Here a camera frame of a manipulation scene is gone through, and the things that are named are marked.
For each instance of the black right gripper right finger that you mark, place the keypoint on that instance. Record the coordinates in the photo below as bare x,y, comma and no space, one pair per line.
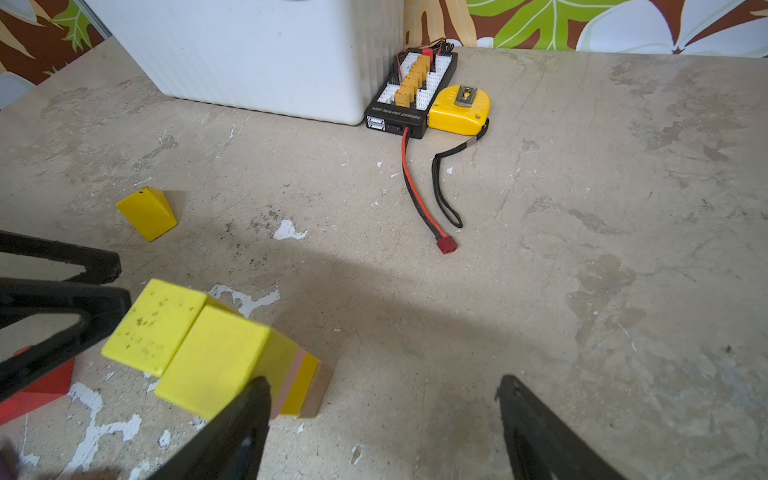
539,444

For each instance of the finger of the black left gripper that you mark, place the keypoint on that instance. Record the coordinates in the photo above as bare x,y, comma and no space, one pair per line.
100,266
44,324

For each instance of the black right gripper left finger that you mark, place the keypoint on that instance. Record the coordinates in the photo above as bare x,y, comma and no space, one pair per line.
231,445

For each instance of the lime cube block front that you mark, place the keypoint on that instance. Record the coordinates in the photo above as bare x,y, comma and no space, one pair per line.
155,326

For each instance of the lime cube block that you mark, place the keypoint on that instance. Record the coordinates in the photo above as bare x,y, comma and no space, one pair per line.
219,356
155,326

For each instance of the red arch wood block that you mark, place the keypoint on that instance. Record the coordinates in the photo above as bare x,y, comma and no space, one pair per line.
40,393

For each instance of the yellow arch wood block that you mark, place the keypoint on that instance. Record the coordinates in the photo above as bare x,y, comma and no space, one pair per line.
301,381

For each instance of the natural wood arch block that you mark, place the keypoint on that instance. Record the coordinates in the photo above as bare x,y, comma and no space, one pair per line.
316,391

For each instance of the pink rectangular wood block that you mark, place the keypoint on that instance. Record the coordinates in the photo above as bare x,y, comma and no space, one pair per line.
288,378

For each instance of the yellow triangular wood block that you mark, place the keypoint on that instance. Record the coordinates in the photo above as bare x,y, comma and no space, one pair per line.
149,211

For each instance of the white storage box brown lid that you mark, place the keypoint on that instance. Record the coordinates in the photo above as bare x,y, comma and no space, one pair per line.
320,60

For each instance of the yellow tape measure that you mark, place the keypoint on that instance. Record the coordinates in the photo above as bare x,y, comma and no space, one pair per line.
460,109

